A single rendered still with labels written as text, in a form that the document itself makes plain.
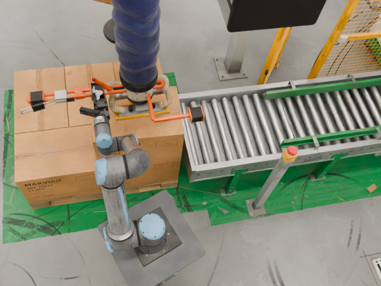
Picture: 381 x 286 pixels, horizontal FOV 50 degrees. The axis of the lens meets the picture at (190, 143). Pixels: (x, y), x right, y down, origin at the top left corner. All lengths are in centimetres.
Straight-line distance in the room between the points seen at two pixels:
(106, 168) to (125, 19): 69
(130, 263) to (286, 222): 155
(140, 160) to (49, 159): 136
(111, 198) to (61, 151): 123
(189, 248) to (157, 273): 25
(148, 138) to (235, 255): 128
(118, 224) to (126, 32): 97
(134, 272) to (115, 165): 91
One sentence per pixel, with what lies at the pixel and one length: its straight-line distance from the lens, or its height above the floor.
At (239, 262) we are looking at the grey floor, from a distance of 342.
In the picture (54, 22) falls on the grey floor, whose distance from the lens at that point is 474.
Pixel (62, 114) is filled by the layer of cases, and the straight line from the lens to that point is 331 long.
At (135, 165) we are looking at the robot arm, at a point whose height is 160.
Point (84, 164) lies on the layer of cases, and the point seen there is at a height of 54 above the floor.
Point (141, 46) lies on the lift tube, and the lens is 209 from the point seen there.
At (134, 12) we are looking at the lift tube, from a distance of 194.
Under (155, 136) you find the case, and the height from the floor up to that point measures 94.
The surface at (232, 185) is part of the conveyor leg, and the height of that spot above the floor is 18.
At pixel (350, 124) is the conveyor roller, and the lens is 360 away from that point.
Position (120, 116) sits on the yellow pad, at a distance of 254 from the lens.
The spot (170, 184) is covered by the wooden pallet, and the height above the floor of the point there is 8.
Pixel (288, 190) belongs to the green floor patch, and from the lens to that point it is 373.
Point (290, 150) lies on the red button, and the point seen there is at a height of 104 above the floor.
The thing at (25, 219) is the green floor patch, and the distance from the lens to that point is 358.
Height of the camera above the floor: 326
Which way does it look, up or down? 60 degrees down
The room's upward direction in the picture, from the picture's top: 10 degrees clockwise
